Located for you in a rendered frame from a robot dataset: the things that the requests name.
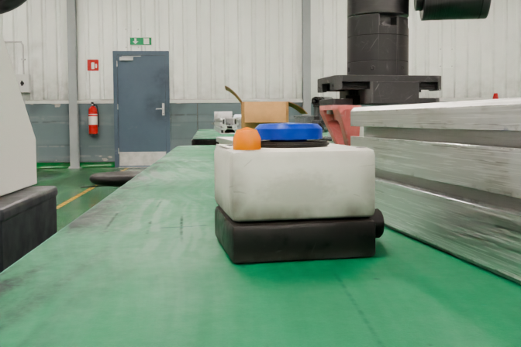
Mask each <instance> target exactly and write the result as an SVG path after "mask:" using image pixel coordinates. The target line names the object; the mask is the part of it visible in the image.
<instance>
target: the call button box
mask: <svg viewBox="0 0 521 347"><path fill-rule="evenodd" d="M214 170H215V200H216V203H217V204H218V205H219V206H217V207H216V209H215V234H216V237H217V239H218V240H219V241H220V243H221V245H222V246H223V248H224V249H225V250H226V252H227V254H228V255H229V257H230V259H231V260H232V261H233V263H236V264H240V263H269V262H284V261H300V260H315V259H345V258H361V257H371V256H374V254H375V238H380V237H381V236H382V234H383V232H384V229H385V221H384V217H383V214H382V213H381V211H380V210H379V209H378V208H375V154H374V150H372V149H369V148H367V147H358V146H346V145H340V144H332V143H328V141H325V140H307V141H306V142H270V140H261V149H256V150H234V149H233V144H219V145H218V146H216V148H215V150H214Z"/></svg>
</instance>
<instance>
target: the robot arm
mask: <svg viewBox="0 0 521 347"><path fill-rule="evenodd" d="M26 1H27V0H0V14H3V13H6V12H10V11H12V10H13V9H16V8H18V7H19V6H21V5H22V4H23V3H24V2H26ZM491 2H492V0H414V9H415V11H419V13H420V18H421V21H429V20H455V19H486V18H487V16H488V13H489V10H490V6H491ZM408 17H409V0H347V75H333V76H330V77H324V78H320V79H317V92H318V93H324V92H328V91H339V92H340V98H333V99H325V100H319V113H320V115H321V116H322V118H323V121H324V122H325V124H326V127H327V129H328V131H329V133H330V135H331V137H332V139H333V141H334V143H335V144H340V145H346V146H350V137H351V136H360V126H350V111H351V110H352V109H353V108H357V107H361V106H362V105H393V104H401V105H410V104H423V103H437V102H440V99H439V98H419V93H420V92H421V90H429V91H441V77H442V76H439V75H409V28H408Z"/></svg>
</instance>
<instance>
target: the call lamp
mask: <svg viewBox="0 0 521 347"><path fill-rule="evenodd" d="M233 149H234V150H256V149H261V137H260V135H259V133H258V131H257V129H252V128H248V127H245V128H242V129H238V130H236V133H235V135H234V137H233Z"/></svg>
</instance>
